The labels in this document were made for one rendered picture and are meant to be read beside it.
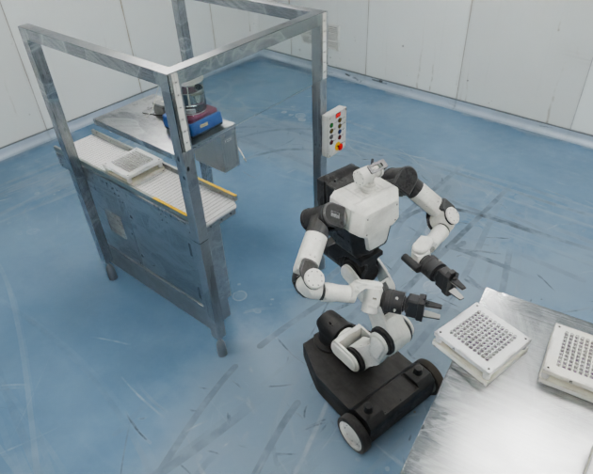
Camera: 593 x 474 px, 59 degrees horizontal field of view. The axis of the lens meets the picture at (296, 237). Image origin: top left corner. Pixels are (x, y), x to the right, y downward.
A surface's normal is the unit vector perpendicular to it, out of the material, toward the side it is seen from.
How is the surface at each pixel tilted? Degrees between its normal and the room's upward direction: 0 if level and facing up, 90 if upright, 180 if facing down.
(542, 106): 90
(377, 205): 45
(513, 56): 90
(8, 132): 90
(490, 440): 0
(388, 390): 0
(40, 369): 0
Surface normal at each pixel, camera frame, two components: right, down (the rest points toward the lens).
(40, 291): -0.04, -0.78
